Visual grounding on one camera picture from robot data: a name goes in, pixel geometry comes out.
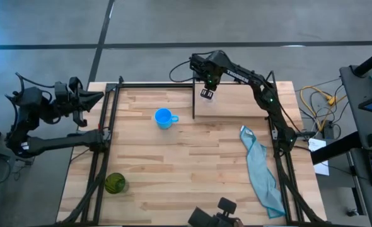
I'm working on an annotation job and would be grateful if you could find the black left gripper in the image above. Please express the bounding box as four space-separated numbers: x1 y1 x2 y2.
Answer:
54 76 105 128

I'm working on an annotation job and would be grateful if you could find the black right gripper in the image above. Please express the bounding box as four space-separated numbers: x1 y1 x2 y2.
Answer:
189 51 230 101

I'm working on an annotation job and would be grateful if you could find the blue plastic mug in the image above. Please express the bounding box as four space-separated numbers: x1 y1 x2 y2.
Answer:
154 107 180 130

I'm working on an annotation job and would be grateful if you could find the green glass cup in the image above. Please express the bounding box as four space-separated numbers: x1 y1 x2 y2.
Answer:
104 172 127 195

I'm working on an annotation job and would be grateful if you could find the light blue cloth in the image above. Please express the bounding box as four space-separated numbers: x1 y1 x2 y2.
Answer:
238 125 286 219

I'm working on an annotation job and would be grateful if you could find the white paper sheet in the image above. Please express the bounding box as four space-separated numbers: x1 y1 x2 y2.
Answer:
308 137 330 177

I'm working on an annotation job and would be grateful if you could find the black power strip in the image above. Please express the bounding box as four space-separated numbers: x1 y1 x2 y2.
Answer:
322 120 342 140

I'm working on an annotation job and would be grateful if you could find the black beam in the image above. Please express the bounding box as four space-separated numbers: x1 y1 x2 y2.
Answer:
310 131 363 166

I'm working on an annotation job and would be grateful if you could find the black pole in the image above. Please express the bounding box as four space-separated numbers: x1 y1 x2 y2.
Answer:
352 45 372 78

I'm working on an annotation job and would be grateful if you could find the grey desk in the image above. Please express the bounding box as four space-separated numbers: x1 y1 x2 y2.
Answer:
339 64 372 227

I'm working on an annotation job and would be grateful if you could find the black metal rig frame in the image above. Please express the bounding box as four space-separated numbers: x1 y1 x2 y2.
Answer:
57 71 327 226

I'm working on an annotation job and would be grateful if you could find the yellow cable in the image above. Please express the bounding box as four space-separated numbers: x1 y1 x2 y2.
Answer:
299 85 347 132

